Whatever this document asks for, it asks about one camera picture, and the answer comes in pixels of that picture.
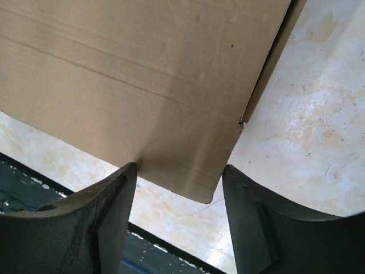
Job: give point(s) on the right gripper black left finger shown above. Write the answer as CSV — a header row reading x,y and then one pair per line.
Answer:
x,y
82,233

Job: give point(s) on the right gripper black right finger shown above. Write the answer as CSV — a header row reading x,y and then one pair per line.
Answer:
x,y
272,234

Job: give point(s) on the brown cardboard box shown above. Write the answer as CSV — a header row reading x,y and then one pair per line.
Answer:
x,y
165,84

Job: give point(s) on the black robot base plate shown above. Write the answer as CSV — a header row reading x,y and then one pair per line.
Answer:
x,y
23,188

